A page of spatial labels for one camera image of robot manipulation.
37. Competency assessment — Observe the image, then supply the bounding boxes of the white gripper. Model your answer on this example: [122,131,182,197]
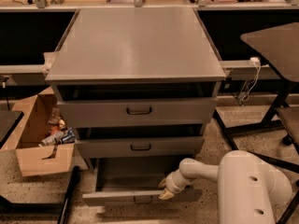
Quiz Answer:
[158,170,190,201]

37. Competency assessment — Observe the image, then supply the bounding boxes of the grey bottom drawer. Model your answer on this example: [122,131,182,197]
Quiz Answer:
[81,155,204,207]

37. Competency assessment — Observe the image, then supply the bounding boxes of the grey drawer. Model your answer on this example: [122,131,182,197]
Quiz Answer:
[81,155,204,207]
[58,98,217,128]
[76,136,204,158]

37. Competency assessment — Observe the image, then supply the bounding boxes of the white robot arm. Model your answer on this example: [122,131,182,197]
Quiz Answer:
[159,150,292,224]

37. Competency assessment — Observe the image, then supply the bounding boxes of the grey middle drawer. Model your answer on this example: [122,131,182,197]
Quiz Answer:
[76,136,204,158]

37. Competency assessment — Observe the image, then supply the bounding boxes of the grey top drawer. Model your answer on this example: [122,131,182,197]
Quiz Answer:
[58,98,217,128]

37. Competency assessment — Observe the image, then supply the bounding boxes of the grey metal drawer cabinet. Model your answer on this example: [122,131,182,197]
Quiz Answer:
[45,6,227,173]

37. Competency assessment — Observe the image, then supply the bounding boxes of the crumpled snack wrappers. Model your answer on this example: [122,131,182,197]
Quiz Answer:
[38,107,76,147]

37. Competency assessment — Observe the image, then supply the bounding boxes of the brown cardboard box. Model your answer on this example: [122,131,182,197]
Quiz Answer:
[1,88,80,176]

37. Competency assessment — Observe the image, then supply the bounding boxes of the dark round side table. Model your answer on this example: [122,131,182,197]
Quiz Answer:
[213,22,299,150]

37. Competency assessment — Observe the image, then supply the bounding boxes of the white power adapter with cable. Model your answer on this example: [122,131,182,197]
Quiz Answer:
[236,57,261,105]

